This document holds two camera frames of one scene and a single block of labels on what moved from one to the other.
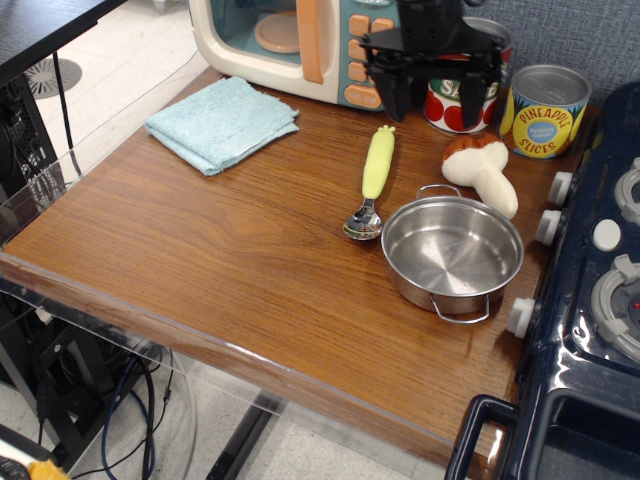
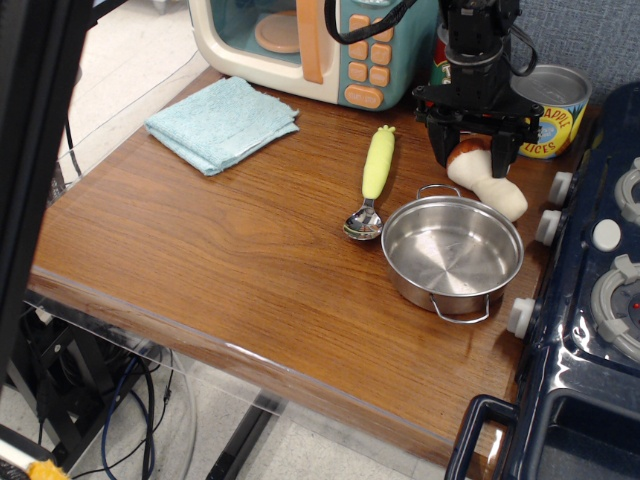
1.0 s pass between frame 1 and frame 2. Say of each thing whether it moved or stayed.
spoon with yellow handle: stayed
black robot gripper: moved
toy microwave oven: stayed
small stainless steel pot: stayed
